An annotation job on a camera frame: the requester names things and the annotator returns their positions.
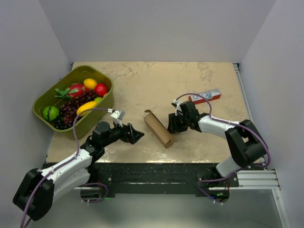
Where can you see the green striped melon toy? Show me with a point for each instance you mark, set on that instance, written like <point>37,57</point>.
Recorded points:
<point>50,113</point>

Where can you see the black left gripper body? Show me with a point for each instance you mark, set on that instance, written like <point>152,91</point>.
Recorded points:
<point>118,132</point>

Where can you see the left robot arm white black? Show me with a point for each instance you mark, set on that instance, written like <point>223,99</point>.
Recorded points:
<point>39,189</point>

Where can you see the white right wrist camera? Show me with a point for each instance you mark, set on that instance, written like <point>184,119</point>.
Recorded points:
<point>176,104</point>

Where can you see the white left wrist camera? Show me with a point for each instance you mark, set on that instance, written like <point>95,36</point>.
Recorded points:
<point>117,116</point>

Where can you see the pink dragon fruit toy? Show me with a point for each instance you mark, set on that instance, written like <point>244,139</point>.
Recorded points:
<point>72,92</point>

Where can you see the red silver toothpaste box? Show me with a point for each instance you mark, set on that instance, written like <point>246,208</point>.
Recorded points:
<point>209,95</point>

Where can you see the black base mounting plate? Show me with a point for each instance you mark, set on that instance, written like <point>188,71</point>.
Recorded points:
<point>152,178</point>

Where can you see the yellow lemon toy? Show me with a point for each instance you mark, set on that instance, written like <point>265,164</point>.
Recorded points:
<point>90,83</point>

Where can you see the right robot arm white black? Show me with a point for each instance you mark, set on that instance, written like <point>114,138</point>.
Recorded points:
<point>244,141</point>

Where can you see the yellow mango toy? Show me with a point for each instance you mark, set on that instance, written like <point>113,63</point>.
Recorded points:
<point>85,108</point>

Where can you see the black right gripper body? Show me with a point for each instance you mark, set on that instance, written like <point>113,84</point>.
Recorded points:
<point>187,118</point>

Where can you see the brown cardboard paper box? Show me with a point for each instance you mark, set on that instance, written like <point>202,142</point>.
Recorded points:
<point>158,129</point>

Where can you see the purple grape bunch toy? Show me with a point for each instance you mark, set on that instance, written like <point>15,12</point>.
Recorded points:
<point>68,110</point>

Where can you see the small green lime toy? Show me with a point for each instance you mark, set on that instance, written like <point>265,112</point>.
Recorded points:
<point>98,99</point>

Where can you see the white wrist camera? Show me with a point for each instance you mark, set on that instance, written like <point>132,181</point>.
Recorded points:
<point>176,104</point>
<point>117,116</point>

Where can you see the dark blue grape bunch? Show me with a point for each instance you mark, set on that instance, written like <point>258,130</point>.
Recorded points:
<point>60,124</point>

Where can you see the red apple toy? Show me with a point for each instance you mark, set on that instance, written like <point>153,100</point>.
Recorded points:
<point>101,89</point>

